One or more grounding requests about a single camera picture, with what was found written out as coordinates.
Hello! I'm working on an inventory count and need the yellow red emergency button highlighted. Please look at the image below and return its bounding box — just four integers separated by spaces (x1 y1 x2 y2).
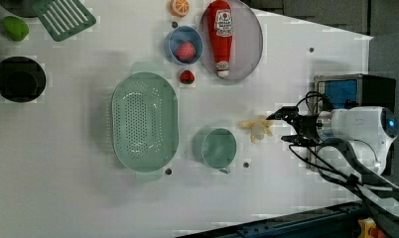
358 218 385 238

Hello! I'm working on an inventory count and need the red plush ketchup bottle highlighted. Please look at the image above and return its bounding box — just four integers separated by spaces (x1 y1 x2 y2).
206 0 233 77

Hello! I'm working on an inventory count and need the blue metal frame rail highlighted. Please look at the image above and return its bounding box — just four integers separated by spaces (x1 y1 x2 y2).
179 202 363 238

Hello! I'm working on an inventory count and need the yellow plush peeled banana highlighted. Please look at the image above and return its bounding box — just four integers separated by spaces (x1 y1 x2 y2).
237 116 274 144

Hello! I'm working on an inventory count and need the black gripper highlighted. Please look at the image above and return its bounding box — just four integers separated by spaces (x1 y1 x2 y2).
267 106 319 147

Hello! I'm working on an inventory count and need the grey round plate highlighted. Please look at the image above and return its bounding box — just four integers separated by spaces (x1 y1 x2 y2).
198 0 263 80

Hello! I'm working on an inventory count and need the blue bowl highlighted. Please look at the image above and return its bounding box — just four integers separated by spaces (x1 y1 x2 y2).
163 26 203 65

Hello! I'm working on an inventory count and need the orange slice toy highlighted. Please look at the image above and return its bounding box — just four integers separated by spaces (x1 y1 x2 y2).
170 0 190 18

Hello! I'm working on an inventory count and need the green oval colander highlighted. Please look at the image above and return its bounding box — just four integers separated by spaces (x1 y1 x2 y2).
111 61 179 182

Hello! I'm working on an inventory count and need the dark bowl at top edge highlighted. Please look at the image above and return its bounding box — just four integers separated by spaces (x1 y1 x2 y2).
0 0 37 18

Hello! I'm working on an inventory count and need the black round bowl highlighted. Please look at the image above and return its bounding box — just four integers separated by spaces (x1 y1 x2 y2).
0 57 47 103

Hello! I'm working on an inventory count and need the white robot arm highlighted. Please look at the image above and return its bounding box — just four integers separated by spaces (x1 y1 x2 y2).
267 106 399 175

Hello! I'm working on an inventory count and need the green plastic cup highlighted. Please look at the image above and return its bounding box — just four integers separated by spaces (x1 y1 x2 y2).
192 127 237 174

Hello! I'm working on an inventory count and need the red plush strawberry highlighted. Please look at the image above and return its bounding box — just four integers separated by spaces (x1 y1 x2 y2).
180 70 195 84

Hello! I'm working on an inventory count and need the black and silver toaster oven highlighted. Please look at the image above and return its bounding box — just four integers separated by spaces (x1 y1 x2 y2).
313 73 397 177

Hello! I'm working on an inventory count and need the pink plush fruit in bowl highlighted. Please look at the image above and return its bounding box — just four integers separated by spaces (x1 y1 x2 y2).
176 42 196 61

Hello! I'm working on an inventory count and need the green slotted dish rack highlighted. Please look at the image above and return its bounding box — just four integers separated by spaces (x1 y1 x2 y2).
32 0 96 42

